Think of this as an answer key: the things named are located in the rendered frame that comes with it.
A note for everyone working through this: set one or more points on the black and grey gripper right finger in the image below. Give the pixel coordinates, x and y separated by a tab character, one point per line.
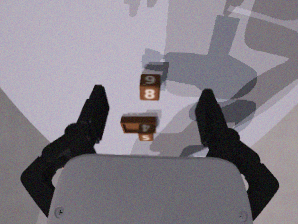
215	132

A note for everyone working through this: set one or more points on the brown shallow tray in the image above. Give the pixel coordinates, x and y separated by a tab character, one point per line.
130	125

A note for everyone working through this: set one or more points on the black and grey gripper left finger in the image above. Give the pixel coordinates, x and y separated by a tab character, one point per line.
77	140

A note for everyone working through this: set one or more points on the brown calendar cube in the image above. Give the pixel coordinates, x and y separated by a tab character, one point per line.
149	87
145	132

